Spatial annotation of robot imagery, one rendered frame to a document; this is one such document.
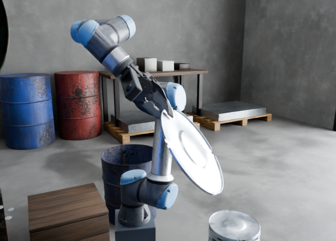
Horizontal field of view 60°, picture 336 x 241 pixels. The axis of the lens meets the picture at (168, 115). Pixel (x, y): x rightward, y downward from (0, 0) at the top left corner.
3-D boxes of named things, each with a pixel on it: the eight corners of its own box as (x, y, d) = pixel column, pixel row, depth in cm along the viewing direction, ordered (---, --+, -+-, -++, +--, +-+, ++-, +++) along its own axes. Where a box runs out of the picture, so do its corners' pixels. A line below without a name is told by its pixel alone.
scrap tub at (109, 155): (145, 194, 249) (144, 140, 238) (169, 219, 213) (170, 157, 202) (97, 207, 229) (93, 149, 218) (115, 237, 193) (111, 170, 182)
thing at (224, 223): (206, 210, 184) (206, 209, 184) (252, 211, 183) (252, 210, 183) (212, 240, 156) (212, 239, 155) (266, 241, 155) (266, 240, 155)
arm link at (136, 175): (131, 190, 143) (130, 164, 139) (154, 197, 136) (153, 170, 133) (115, 201, 133) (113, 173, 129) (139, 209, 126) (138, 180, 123)
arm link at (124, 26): (107, 14, 97) (85, 24, 90) (134, 12, 92) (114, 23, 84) (114, 37, 101) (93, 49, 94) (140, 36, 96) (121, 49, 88)
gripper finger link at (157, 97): (181, 107, 89) (159, 86, 89) (179, 111, 84) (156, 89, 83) (174, 114, 90) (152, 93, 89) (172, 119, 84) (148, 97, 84)
